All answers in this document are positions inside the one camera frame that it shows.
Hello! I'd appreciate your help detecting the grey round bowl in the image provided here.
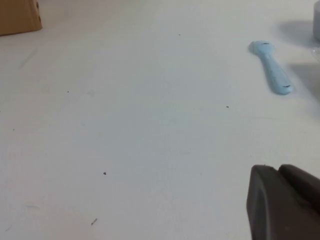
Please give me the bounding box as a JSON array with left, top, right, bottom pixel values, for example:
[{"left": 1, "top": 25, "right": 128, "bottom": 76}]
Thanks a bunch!
[{"left": 312, "top": 0, "right": 320, "bottom": 42}]

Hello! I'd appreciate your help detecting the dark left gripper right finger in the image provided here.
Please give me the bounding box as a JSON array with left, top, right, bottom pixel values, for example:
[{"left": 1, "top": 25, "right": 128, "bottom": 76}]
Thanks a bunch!
[{"left": 278, "top": 163, "right": 320, "bottom": 213}]

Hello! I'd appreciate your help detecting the brown cardboard box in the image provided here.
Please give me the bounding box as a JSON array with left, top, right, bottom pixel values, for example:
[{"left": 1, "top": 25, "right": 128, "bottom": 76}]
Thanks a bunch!
[{"left": 0, "top": 0, "right": 43, "bottom": 37}]

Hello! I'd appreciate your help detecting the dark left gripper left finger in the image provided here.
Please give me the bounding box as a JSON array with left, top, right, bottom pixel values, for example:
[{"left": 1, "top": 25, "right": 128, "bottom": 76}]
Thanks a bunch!
[{"left": 246, "top": 164, "right": 320, "bottom": 240}]

